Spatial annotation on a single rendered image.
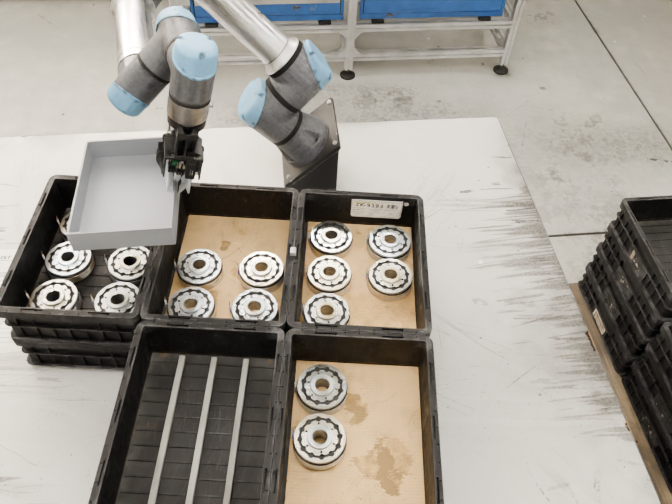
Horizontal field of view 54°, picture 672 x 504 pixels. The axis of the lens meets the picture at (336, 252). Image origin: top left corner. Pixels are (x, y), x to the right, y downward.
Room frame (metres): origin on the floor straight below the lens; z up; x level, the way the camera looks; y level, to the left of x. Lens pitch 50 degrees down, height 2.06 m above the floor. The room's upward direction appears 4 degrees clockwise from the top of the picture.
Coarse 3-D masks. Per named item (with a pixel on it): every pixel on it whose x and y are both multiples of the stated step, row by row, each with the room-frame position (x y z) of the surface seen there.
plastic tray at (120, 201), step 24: (96, 144) 1.07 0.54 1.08; (120, 144) 1.07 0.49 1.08; (144, 144) 1.08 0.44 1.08; (96, 168) 1.03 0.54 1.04; (120, 168) 1.03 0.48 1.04; (144, 168) 1.04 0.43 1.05; (96, 192) 0.96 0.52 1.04; (120, 192) 0.96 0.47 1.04; (144, 192) 0.97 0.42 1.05; (168, 192) 0.97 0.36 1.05; (72, 216) 0.85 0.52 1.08; (96, 216) 0.89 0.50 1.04; (120, 216) 0.89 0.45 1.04; (144, 216) 0.90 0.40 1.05; (168, 216) 0.90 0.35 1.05; (72, 240) 0.80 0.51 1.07; (96, 240) 0.81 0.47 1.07; (120, 240) 0.82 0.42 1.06; (144, 240) 0.82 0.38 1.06; (168, 240) 0.83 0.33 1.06
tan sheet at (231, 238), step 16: (192, 224) 1.07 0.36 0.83; (208, 224) 1.08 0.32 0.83; (224, 224) 1.08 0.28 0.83; (240, 224) 1.09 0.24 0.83; (256, 224) 1.09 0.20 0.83; (272, 224) 1.09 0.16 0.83; (288, 224) 1.10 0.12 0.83; (192, 240) 1.02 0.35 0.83; (208, 240) 1.03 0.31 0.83; (224, 240) 1.03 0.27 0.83; (240, 240) 1.03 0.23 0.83; (256, 240) 1.04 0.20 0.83; (272, 240) 1.04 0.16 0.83; (224, 256) 0.98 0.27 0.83; (240, 256) 0.98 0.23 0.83; (176, 272) 0.92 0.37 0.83; (224, 272) 0.93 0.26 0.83; (176, 288) 0.88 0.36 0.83; (224, 288) 0.89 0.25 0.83; (240, 288) 0.89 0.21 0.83; (224, 304) 0.84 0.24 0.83
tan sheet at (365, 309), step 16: (352, 224) 1.11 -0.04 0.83; (352, 240) 1.06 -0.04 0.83; (352, 256) 1.01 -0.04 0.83; (368, 256) 1.01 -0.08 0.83; (304, 272) 0.95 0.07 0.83; (352, 272) 0.96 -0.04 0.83; (304, 288) 0.90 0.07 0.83; (352, 288) 0.91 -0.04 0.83; (368, 288) 0.91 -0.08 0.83; (304, 304) 0.86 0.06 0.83; (352, 304) 0.87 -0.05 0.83; (368, 304) 0.87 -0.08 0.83; (384, 304) 0.87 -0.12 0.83; (400, 304) 0.88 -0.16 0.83; (352, 320) 0.82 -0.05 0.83; (368, 320) 0.83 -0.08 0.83; (384, 320) 0.83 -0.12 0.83; (400, 320) 0.83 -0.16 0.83
